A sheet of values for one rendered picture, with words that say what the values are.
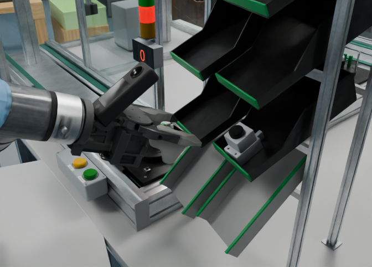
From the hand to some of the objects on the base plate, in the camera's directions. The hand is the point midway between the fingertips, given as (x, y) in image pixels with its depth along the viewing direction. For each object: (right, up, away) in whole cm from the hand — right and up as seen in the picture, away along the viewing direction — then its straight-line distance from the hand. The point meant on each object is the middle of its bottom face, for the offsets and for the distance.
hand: (186, 127), depth 73 cm
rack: (+22, -27, +42) cm, 55 cm away
